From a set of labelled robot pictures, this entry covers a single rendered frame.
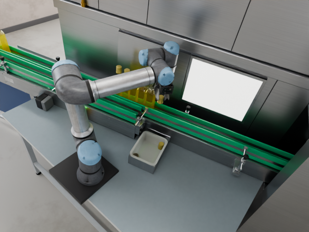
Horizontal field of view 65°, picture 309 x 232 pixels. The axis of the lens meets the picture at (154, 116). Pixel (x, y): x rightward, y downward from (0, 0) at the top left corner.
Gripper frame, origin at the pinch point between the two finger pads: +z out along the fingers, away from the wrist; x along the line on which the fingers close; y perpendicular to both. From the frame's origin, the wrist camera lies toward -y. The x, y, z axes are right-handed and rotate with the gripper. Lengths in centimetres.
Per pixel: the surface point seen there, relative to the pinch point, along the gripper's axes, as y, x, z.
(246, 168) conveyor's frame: 35, 51, 30
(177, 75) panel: -14.2, 13.1, -5.3
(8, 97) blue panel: -69, -107, 54
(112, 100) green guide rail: -20.0, -25.8, 18.5
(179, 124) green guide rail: 5.2, 13.3, 18.0
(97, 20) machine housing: -48, -33, -22
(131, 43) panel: -33.2, -13.6, -15.5
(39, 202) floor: -2, -87, 112
